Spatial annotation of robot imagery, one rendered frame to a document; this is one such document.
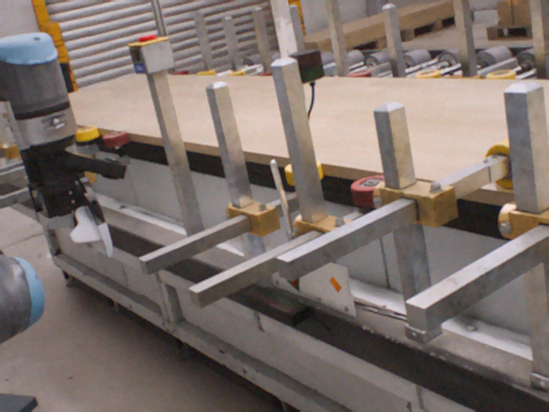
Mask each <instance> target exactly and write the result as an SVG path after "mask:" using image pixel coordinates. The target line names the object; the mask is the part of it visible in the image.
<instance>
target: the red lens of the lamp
mask: <svg viewBox="0 0 549 412"><path fill-rule="evenodd" d="M288 57H291V58H293V59H294V60H297V63H298V68H299V69H302V68H307V67H311V66H314V65H318V64H321V63H322V62H323V61H322V56H321V51H320V49H319V50H318V51H316V52H313V53H310V54H306V55H303V56H289V55H288Z"/></svg>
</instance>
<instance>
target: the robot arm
mask: <svg viewBox="0 0 549 412"><path fill-rule="evenodd" d="M7 101H9V102H10V105H11V109H12V113H13V114H14V117H15V120H16V125H17V127H18V130H19V133H20V138H21V140H22V143H23V145H25V146H30V147H28V148H25V149H23V150H19V152H20V156H21V158H22V161H23V165H24V167H25V171H26V174H27V177H28V180H29V183H27V186H28V188H29V193H30V196H31V199H32V201H33V206H34V209H35V212H36V213H38V212H40V211H42V210H44V213H45V217H47V218H49V219H51V220H49V221H48V222H47V228H48V229H58V228H65V227H71V230H72V232H71V233H70V237H71V239H72V241H73V242H75V243H78V244H80V243H89V242H97V241H100V242H101V245H102V248H103V249H104V251H105V254H106V256H107V258H110V257H111V256H112V242H111V238H110V235H109V230H108V227H107V225H106V220H105V217H104V214H103V213H102V210H101V207H100V204H99V202H98V199H97V197H96V195H95V194H94V192H93V190H92V187H91V184H90V182H89V180H88V178H87V176H85V174H84V173H85V172H93V173H96V174H100V175H101V176H102V177H106V178H107V179H109V180H112V179H114V180H118V179H124V177H125V174H126V171H127V165H124V164H122V162H121V161H118V160H116V159H108V158H105V159H98V158H95V157H91V156H87V155H84V154H77V153H73V152H69V151H66V150H65V148H68V147H70V146H72V145H74V144H75V143H76V141H75V138H74V134H75V133H76V132H77V131H78V126H77V123H76V120H75V117H74V112H73V109H72V105H71V104H70V101H69V95H68V92H67V89H66V86H65V81H64V78H63V75H62V72H61V69H60V64H59V61H58V58H57V50H56V49H55V48H54V45H53V42H52V40H51V37H50V36H49V35H48V34H45V33H32V34H19V35H14V36H10V37H6V38H0V102H7ZM52 156H53V157H52ZM33 190H38V192H37V194H38V198H39V199H40V200H41V201H38V205H36V203H35V200H34V197H33V193H32V191H33ZM82 206H83V207H82ZM44 307H45V294H44V290H43V287H42V283H41V280H40V279H39V278H38V274H37V273H36V271H35V270H34V269H33V268H32V266H31V265H30V264H29V263H28V262H27V261H25V260H24V259H23V258H21V257H10V258H8V259H7V257H6V256H5V255H4V253H3V251H2V250H1V249H0V345H1V344H2V343H4V342H6V341H7V340H9V339H11V338H13V337H15V336H16V335H17V334H20V333H23V332H24V331H25V330H26V329H27V328H28V327H30V326H31V325H33V324H35V323H36V322H37V321H39V320H40V319H41V317H42V314H43V312H44Z"/></svg>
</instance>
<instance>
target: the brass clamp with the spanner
mask: <svg viewBox="0 0 549 412"><path fill-rule="evenodd" d="M336 218H337V217H333V216H329V215H327V216H326V217H325V218H323V219H321V220H318V221H317V222H314V223H312V222H306V221H302V219H301V215H300V216H298V217H297V218H296V220H295V221H294V223H293V226H292V227H294V226H295V227H297V228H298V229H299V230H300V232H301V236H303V235H305V234H307V233H309V232H311V231H318V232H322V233H324V235H325V234H327V233H329V232H330V231H334V230H336V229H337V228H339V227H335V226H334V224H335V219H336Z"/></svg>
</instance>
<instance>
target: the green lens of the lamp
mask: <svg viewBox="0 0 549 412"><path fill-rule="evenodd" d="M299 72H300V77H301V82H302V83H304V82H309V81H313V80H316V79H320V78H323V77H324V76H325V73H324V65H323V63H322V65H319V66H316V67H314V68H310V69H302V70H299Z"/></svg>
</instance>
